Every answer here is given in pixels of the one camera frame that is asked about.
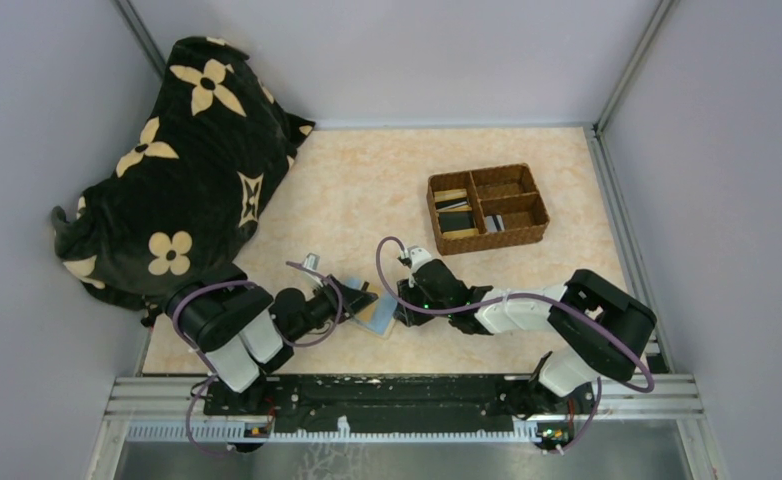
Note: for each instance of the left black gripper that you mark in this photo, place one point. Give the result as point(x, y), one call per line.
point(337, 296)

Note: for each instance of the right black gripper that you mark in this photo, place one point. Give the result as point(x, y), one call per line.
point(415, 302)

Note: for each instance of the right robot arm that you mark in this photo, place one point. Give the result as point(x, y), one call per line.
point(605, 329)

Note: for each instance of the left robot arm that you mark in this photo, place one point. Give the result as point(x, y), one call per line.
point(243, 333)

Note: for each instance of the cards in basket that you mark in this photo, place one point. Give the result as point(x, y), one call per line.
point(455, 214)

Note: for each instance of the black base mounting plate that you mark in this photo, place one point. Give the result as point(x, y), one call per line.
point(388, 404)

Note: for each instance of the brown woven divided basket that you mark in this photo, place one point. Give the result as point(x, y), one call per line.
point(507, 190)

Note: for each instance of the black floral blanket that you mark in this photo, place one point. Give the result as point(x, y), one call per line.
point(189, 194)

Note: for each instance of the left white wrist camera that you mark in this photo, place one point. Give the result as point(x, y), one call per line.
point(311, 262)

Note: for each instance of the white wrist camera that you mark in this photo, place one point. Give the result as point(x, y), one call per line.
point(311, 262)
point(414, 257)

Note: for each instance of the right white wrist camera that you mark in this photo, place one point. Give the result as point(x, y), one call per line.
point(414, 257)

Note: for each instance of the aluminium frame rail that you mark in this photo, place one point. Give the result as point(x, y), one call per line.
point(623, 211)

